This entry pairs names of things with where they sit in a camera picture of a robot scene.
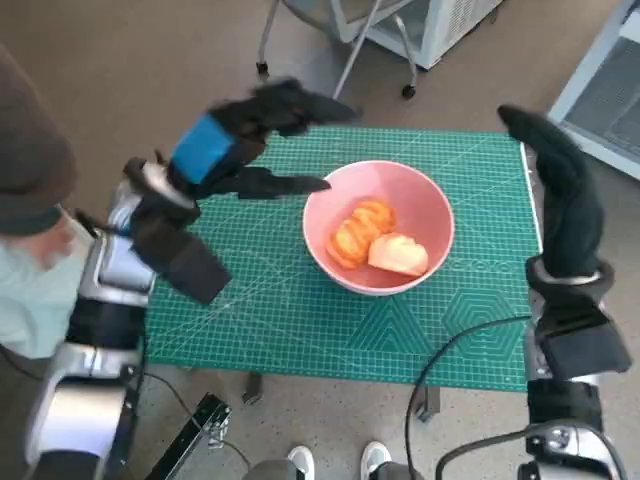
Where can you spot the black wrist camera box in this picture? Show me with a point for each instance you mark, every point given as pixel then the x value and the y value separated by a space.
pixel 585 350
pixel 185 255

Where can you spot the grey table leg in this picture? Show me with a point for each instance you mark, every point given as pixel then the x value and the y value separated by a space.
pixel 252 387
pixel 429 402

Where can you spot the round toy bread bun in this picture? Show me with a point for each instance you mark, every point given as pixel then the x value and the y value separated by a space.
pixel 400 255

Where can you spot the pink bowl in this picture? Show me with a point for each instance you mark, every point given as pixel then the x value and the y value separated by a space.
pixel 420 200

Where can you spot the green cutting mat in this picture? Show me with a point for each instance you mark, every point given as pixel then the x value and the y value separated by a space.
pixel 280 320

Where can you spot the long toy bread loaf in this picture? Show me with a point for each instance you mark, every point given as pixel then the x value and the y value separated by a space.
pixel 357 235

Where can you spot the person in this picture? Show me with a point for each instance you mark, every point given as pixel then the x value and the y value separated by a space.
pixel 30 165

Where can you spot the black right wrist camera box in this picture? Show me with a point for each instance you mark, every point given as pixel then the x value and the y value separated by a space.
pixel 585 350

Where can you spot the white mesh cabinet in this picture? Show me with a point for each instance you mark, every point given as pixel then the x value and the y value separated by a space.
pixel 450 25
pixel 605 100

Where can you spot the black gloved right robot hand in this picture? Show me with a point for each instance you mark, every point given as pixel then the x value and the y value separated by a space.
pixel 570 200

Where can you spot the white shoe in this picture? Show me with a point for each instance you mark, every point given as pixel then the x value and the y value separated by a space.
pixel 301 462
pixel 375 460

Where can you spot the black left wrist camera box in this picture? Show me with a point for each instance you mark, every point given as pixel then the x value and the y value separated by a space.
pixel 185 255

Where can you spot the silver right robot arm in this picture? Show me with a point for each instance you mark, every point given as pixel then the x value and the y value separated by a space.
pixel 565 415

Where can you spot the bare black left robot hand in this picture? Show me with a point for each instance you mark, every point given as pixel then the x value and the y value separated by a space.
pixel 205 145

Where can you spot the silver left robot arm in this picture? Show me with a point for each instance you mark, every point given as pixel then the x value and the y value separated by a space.
pixel 100 320

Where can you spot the grey wheeled chair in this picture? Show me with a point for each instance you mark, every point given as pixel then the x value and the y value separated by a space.
pixel 375 12

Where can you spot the black metal stand bar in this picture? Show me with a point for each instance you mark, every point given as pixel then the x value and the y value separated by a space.
pixel 195 430

